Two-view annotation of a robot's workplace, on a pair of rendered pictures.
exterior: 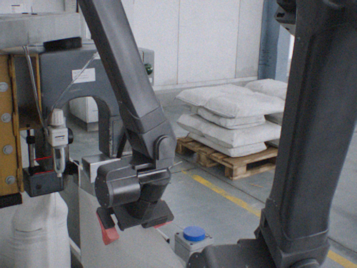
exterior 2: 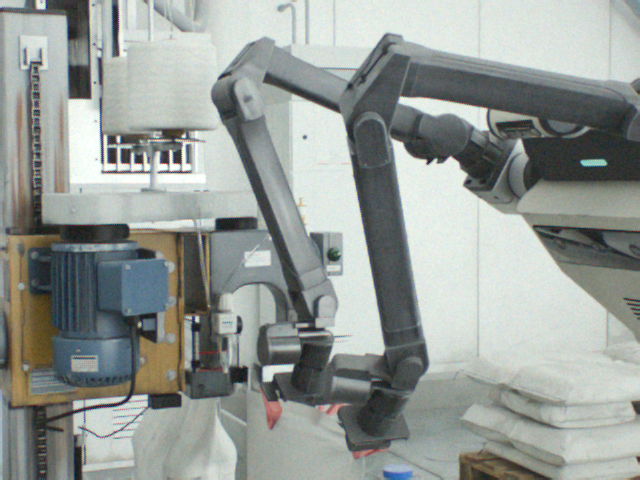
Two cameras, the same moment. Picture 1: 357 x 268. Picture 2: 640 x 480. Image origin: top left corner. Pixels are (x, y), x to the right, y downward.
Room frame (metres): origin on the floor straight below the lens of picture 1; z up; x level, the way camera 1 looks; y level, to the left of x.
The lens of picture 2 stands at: (-1.09, -0.32, 1.44)
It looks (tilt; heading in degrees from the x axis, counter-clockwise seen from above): 3 degrees down; 12
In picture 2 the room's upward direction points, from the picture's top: straight up
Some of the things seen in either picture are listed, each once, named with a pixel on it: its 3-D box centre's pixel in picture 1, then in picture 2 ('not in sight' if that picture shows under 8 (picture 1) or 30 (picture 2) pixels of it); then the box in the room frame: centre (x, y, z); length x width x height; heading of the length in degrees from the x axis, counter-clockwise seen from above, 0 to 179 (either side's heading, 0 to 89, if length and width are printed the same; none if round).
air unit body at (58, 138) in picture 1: (59, 143); (226, 332); (0.98, 0.26, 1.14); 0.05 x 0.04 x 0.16; 124
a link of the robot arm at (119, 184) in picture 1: (133, 168); (295, 329); (0.74, 0.07, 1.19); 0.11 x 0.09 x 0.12; 125
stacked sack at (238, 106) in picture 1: (247, 104); (597, 381); (3.85, -0.58, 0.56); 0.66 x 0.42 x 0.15; 124
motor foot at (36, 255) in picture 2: not in sight; (66, 271); (0.81, 0.52, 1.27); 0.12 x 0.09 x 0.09; 124
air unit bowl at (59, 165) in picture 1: (58, 159); (225, 351); (0.98, 0.27, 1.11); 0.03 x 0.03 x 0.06
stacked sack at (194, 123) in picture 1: (215, 120); (540, 418); (4.17, -0.34, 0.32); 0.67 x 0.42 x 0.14; 128
